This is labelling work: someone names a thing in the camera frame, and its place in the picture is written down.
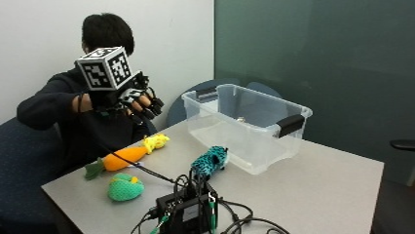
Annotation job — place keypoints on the green crochet apple toy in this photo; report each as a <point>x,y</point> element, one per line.
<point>126,187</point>

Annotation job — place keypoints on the blue office chair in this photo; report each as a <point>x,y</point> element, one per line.
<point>195,100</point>
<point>26,175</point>

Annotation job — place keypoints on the black electronics box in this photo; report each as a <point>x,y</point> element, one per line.
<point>188,211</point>

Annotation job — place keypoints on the black chair armrest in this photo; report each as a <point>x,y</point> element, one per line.
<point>404,144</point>

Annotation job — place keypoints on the the person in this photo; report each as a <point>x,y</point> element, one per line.
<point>87,130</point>

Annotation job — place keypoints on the teal spotted plush toy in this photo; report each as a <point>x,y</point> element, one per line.
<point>211,161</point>

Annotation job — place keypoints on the orange crochet carrot toy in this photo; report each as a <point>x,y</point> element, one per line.
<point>119,159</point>

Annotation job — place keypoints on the white cube with black markers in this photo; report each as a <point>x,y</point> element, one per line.
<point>106,69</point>

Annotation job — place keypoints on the yellow crochet toy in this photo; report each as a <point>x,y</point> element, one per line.
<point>156,142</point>

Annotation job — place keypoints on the clear plastic storage bin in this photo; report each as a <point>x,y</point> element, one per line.
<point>247,126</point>

